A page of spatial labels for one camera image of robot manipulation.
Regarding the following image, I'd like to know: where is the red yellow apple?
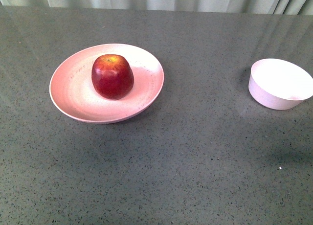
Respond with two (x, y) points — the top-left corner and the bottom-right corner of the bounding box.
(91, 54), (134, 100)

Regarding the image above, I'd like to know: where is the pale pink bowl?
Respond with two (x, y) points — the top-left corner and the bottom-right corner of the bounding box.
(248, 58), (313, 110)

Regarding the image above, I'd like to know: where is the pink plate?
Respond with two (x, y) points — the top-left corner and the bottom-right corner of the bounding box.
(49, 44), (164, 124)

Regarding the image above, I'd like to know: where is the white curtain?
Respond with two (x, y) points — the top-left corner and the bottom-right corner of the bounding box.
(0, 0), (313, 15)

